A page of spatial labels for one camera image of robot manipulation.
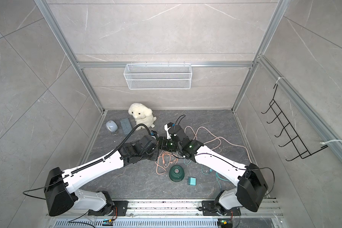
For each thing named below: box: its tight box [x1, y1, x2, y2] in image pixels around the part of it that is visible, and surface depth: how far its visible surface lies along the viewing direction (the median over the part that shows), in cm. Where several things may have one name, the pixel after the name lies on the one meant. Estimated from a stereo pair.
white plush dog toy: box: [128, 102, 157, 131], surface depth 97 cm
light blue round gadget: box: [105, 120, 119, 133], surface depth 103 cm
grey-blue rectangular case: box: [120, 117, 133, 135], surface depth 108 cm
